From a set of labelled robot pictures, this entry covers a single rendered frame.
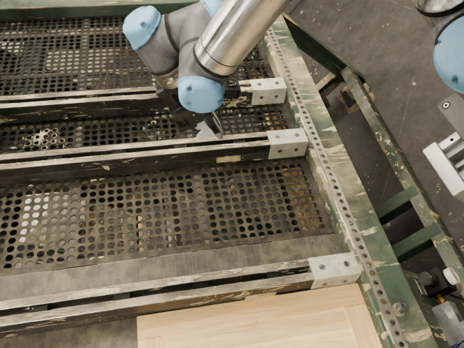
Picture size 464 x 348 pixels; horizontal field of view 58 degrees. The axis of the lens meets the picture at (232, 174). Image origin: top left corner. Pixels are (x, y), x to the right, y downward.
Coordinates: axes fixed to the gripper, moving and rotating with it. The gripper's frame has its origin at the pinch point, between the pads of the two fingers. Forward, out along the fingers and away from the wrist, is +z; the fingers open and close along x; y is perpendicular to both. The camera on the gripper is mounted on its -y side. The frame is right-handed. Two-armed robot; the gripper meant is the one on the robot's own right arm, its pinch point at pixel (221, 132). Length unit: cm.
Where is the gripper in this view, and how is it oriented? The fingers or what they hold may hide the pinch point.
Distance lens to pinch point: 102.9
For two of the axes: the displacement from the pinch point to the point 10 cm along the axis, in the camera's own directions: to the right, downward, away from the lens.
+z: 3.6, 5.4, 7.6
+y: -9.1, 3.7, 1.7
